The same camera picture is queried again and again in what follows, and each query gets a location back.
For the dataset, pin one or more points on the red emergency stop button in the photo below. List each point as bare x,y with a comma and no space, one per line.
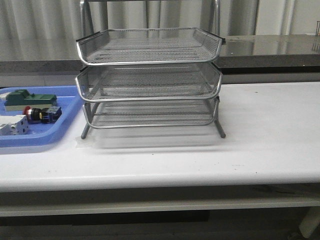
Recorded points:
47,115

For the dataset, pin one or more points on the white circuit breaker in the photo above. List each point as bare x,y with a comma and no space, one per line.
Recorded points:
13,125

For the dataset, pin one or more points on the white table leg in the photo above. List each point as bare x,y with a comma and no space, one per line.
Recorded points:
310,222

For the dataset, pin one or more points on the grey stone counter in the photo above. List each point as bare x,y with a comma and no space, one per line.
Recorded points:
239,55

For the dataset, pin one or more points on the green and beige switch block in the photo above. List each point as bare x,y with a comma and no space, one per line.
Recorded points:
19,99

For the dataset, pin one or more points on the blue plastic tray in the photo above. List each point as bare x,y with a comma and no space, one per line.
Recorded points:
40,133

